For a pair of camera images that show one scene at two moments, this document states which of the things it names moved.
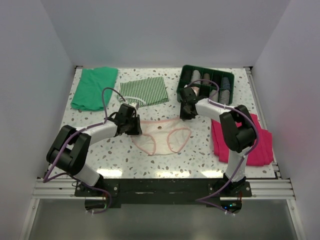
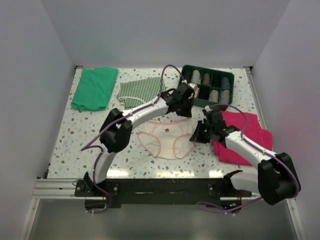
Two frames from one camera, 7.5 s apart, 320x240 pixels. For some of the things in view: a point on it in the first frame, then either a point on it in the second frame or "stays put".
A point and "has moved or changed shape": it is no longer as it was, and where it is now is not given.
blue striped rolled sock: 226,85 stays put
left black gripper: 137,130 to 187,113
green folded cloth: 88,95 stays put
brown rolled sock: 206,76 stays put
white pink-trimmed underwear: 163,136 has moved or changed shape
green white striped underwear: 149,90 stays put
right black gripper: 183,116 to 196,137
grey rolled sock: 196,76 stays put
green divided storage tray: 217,85 stays put
